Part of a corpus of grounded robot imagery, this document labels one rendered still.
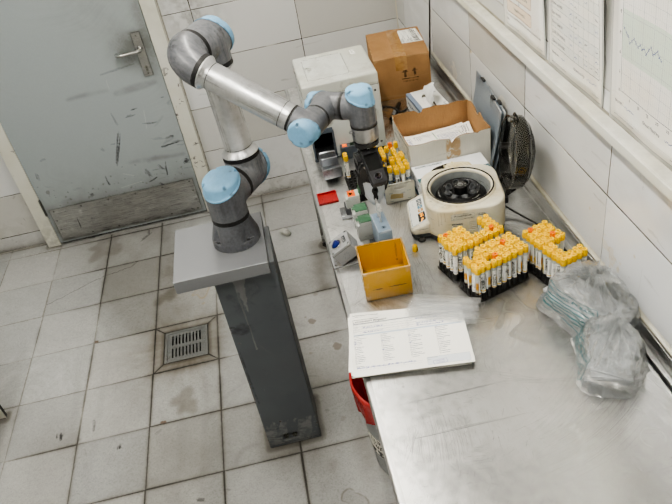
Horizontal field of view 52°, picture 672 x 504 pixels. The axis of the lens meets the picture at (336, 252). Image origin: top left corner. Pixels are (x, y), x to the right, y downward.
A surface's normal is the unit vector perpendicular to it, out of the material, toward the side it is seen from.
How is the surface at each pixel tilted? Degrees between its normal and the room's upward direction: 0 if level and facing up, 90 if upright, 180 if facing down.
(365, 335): 1
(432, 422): 0
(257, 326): 90
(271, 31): 90
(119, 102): 90
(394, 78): 91
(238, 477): 0
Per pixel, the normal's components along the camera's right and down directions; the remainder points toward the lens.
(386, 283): 0.11, 0.59
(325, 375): -0.15, -0.78
